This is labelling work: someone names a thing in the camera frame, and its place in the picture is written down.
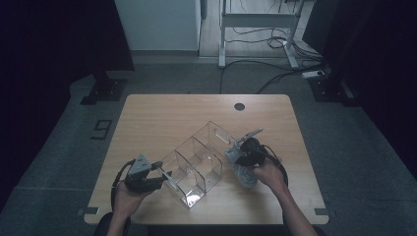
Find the left hand-held gripper cable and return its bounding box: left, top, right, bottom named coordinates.
left=110, top=158, right=137, bottom=211

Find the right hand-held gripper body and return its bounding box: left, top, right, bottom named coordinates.
left=233, top=128, right=268, bottom=167

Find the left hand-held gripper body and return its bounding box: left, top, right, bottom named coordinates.
left=124, top=153, right=164, bottom=194

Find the person's left hand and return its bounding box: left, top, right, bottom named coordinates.
left=112, top=180, right=155, bottom=214

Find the grey fluffy cloth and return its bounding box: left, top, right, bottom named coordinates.
left=223, top=144, right=260, bottom=190

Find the person's dark clothing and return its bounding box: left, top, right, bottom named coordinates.
left=92, top=211, right=328, bottom=236

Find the white power strip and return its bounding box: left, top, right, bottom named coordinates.
left=301, top=69, right=326, bottom=80

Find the dark curtain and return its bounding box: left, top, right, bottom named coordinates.
left=302, top=0, right=417, bottom=181
left=0, top=0, right=136, bottom=210

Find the long black floor cable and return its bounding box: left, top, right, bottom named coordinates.
left=255, top=63, right=328, bottom=95
left=218, top=59, right=298, bottom=94

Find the white metal desk frame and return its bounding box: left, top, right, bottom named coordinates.
left=217, top=0, right=306, bottom=70

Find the clear acrylic divided organizer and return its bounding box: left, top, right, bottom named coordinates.
left=156, top=120, right=242, bottom=210

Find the black stand base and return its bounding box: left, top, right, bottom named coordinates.
left=80, top=70, right=129, bottom=106
left=308, top=77, right=362, bottom=108

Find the white cabinet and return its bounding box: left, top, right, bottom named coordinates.
left=114, top=0, right=202, bottom=52

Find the person's right hand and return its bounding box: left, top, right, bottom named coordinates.
left=250, top=159, right=287, bottom=197

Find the hand-held gripper cable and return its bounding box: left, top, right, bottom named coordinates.
left=261, top=145, right=290, bottom=189
left=110, top=158, right=137, bottom=211

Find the tangle of black cables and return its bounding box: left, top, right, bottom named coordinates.
left=225, top=27, right=325, bottom=62

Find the right hand-held gripper cable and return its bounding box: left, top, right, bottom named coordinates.
left=261, top=145, right=290, bottom=189

